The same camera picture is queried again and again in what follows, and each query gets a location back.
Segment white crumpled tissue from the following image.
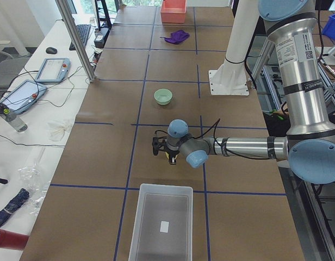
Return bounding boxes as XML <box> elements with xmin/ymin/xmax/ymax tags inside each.
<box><xmin>47</xmin><ymin>120</ymin><xmax>73</xmax><ymax>141</ymax></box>

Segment upper blue teach pendant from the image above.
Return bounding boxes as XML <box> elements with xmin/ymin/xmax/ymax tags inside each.
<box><xmin>35</xmin><ymin>58</ymin><xmax>71</xmax><ymax>84</ymax></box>

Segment red cylindrical bottle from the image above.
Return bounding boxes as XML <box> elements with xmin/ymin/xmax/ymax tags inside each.
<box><xmin>0</xmin><ymin>229</ymin><xmax>29</xmax><ymax>250</ymax></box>

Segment grey office chair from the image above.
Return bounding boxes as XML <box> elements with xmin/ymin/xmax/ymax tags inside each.
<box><xmin>0</xmin><ymin>40</ymin><xmax>29</xmax><ymax>96</ymax></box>

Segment lower blue teach pendant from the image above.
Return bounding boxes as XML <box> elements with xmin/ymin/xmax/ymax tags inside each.
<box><xmin>0</xmin><ymin>80</ymin><xmax>47</xmax><ymax>114</ymax></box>

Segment clear plastic storage bin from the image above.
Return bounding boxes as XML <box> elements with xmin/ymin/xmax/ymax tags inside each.
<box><xmin>128</xmin><ymin>183</ymin><xmax>193</xmax><ymax>260</ymax></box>

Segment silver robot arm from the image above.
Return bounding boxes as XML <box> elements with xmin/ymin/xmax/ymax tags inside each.
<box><xmin>153</xmin><ymin>1</ymin><xmax>335</xmax><ymax>184</ymax></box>

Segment blue storage crate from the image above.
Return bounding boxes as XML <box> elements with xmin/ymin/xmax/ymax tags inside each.
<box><xmin>322</xmin><ymin>14</ymin><xmax>335</xmax><ymax>40</ymax></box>

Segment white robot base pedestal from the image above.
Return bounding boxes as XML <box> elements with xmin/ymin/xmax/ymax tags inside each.
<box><xmin>209</xmin><ymin>0</ymin><xmax>259</xmax><ymax>96</ymax></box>

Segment blue teach pendant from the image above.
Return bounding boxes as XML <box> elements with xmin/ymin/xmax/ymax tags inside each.
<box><xmin>0</xmin><ymin>80</ymin><xmax>47</xmax><ymax>114</ymax></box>
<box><xmin>35</xmin><ymin>58</ymin><xmax>71</xmax><ymax>84</ymax></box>

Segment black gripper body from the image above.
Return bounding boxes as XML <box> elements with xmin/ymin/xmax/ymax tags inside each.
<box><xmin>166</xmin><ymin>148</ymin><xmax>179</xmax><ymax>159</ymax></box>

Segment light green ceramic bowl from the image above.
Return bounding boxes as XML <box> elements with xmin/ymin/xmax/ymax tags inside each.
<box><xmin>153</xmin><ymin>89</ymin><xmax>173</xmax><ymax>105</ymax></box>

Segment aluminium frame post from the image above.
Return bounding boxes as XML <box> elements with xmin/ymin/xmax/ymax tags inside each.
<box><xmin>55</xmin><ymin>0</ymin><xmax>96</xmax><ymax>83</ymax></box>

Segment clear water bottle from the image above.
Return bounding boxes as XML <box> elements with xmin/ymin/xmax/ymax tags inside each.
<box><xmin>0</xmin><ymin>103</ymin><xmax>28</xmax><ymax>132</ymax></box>

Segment crumpled clear plastic wrap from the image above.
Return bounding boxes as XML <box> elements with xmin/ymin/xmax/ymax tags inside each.
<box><xmin>18</xmin><ymin>147</ymin><xmax>51</xmax><ymax>216</ymax></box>

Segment folded dark blue umbrella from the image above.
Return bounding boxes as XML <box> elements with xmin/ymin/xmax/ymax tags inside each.
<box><xmin>0</xmin><ymin>188</ymin><xmax>29</xmax><ymax>228</ymax></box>

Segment black power box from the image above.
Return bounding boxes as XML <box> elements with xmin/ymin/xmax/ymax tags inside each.
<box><xmin>94</xmin><ymin>28</ymin><xmax>110</xmax><ymax>48</ymax></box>

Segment black computer mouse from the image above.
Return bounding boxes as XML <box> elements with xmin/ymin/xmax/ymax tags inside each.
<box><xmin>46</xmin><ymin>47</ymin><xmax>58</xmax><ymax>54</ymax></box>

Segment black keyboard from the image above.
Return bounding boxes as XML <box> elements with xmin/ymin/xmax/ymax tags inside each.
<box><xmin>76</xmin><ymin>24</ymin><xmax>91</xmax><ymax>47</ymax></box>

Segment purple microfiber cloth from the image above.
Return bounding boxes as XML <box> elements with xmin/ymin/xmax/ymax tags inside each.
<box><xmin>160</xmin><ymin>30</ymin><xmax>190</xmax><ymax>45</ymax></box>

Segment pink plastic box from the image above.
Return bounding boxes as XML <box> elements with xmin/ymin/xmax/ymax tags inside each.
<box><xmin>160</xmin><ymin>0</ymin><xmax>187</xmax><ymax>23</ymax></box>

